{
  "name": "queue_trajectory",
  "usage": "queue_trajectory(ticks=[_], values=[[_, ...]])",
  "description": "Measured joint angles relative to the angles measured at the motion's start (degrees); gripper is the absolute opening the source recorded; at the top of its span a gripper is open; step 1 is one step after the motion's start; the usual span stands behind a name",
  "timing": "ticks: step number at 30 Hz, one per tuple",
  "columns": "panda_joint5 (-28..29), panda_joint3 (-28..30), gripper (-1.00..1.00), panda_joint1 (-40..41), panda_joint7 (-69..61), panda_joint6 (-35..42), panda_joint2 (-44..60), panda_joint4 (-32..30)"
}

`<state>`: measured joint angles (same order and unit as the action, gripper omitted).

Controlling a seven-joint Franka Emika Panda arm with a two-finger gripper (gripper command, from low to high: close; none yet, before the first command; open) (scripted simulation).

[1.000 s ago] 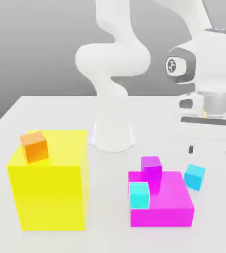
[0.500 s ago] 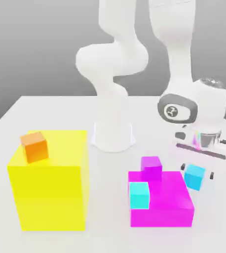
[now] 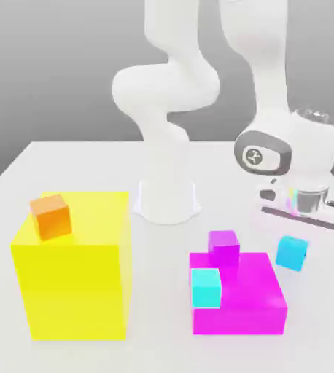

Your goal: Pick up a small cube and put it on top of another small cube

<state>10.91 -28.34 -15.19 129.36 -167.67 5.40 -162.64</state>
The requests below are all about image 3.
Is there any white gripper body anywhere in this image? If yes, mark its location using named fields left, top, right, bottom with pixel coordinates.
left=249, top=203, right=334, bottom=242

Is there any small blue cube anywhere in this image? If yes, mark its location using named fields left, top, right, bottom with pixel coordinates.
left=275, top=235, right=310, bottom=272

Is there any small purple cube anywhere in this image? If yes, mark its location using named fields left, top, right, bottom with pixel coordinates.
left=207, top=229, right=241, bottom=268

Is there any small cyan cube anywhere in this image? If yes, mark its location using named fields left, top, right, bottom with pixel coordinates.
left=190, top=267, right=222, bottom=310

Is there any small orange cube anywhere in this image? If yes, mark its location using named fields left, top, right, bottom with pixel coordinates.
left=29, top=193, right=73, bottom=242

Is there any large magenta box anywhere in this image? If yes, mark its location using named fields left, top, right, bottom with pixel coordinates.
left=189, top=251, right=288, bottom=336

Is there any large yellow box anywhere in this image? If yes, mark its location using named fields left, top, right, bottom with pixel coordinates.
left=10, top=191, right=131, bottom=342

